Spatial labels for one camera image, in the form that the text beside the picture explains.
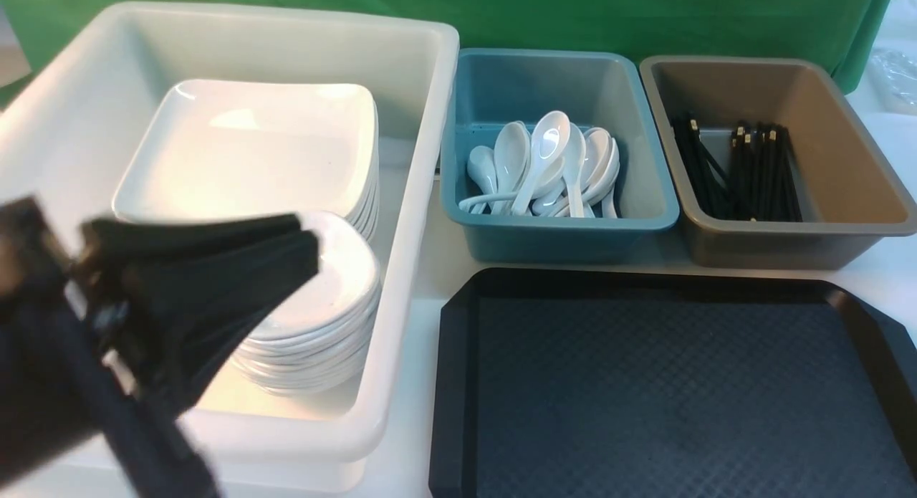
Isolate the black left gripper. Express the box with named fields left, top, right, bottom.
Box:
left=1, top=196, right=319, bottom=497

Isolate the large white square plate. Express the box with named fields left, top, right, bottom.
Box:
left=111, top=79, right=379, bottom=223

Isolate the small white bowl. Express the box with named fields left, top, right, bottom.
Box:
left=249, top=211, right=379, bottom=342

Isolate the white ceramic soup spoon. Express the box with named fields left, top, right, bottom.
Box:
left=511, top=110, right=571, bottom=215

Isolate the large white plastic tub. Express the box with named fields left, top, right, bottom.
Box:
left=2, top=2, right=461, bottom=497

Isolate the stack of small white bowls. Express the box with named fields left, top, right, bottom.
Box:
left=230, top=299, right=379, bottom=396

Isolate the stack of white square plates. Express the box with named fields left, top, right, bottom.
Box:
left=345, top=164, right=380, bottom=242

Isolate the black serving tray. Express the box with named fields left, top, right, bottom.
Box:
left=428, top=267, right=916, bottom=497

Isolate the pile of white soup spoons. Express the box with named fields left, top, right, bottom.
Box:
left=458, top=120, right=621, bottom=218

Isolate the teal plastic bin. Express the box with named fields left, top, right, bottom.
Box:
left=440, top=48, right=679, bottom=265

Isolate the bundle of black chopsticks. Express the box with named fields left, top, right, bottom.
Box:
left=669, top=114, right=803, bottom=223

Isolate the grey-brown plastic bin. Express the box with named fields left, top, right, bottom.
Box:
left=640, top=55, right=915, bottom=269

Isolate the green backdrop cloth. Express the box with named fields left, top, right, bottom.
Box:
left=2, top=0, right=890, bottom=92

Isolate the clear plastic bag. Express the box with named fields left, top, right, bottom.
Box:
left=867, top=48, right=916, bottom=116

